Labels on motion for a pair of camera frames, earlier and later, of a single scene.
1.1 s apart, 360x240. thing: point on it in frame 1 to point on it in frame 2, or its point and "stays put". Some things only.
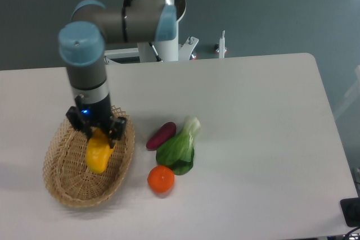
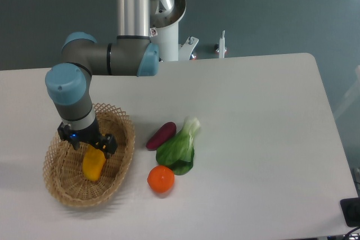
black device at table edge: (351, 209) stays put
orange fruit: (161, 179) stays put
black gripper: (98, 114) to (90, 135)
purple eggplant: (163, 133) stays put
